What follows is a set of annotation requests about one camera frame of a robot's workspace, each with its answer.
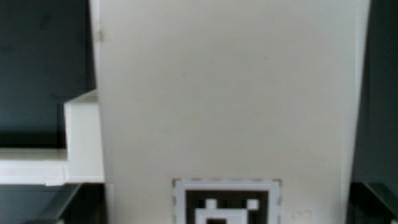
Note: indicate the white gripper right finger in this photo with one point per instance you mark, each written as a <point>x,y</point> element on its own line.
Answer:
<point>371,204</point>

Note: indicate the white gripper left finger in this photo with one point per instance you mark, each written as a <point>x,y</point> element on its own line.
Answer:
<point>76,207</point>

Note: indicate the small white box part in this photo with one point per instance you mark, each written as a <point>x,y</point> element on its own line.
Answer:
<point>229,86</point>

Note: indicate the white U-shaped boundary frame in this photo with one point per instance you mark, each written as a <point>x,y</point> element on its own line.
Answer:
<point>71,165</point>

